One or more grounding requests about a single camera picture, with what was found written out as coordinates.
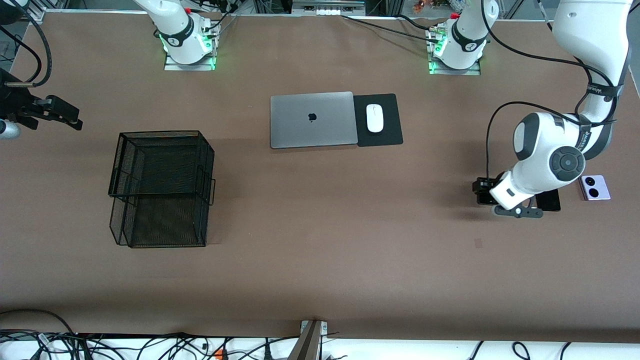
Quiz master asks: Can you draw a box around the long black smartphone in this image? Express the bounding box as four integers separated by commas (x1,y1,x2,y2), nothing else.
535,189,561,212

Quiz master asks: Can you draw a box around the black wire mesh organizer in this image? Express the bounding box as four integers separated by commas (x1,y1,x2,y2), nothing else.
108,130,217,249

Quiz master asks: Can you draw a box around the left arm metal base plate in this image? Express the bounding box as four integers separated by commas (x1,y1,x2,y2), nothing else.
427,27,482,76

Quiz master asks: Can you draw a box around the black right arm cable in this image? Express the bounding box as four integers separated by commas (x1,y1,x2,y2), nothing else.
0,0,53,88

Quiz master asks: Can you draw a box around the black mouse pad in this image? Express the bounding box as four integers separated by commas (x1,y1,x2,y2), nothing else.
353,93,404,148

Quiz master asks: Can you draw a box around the white computer mouse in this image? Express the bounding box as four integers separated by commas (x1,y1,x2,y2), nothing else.
366,103,385,133

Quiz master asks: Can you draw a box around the black looped cable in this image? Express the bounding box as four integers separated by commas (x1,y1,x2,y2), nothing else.
0,309,76,337

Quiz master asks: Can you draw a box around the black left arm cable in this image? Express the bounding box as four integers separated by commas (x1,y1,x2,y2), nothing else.
481,0,623,181

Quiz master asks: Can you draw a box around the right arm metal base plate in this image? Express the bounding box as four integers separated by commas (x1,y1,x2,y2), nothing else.
164,30,217,72

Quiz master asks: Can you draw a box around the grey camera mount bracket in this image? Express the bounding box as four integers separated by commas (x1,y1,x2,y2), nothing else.
289,320,329,360

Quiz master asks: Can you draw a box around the lavender flip phone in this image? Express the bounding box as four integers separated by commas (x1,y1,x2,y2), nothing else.
578,175,611,201

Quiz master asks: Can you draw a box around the silver laptop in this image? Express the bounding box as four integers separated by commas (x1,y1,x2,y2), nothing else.
270,91,359,150

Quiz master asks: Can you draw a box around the grey power strip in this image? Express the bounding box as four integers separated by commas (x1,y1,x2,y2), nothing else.
292,0,366,16

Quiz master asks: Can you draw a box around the black table cable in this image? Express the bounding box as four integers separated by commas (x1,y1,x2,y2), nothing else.
341,14,446,45

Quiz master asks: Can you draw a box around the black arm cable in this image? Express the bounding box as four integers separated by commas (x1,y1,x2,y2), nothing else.
0,0,53,88
481,0,623,181

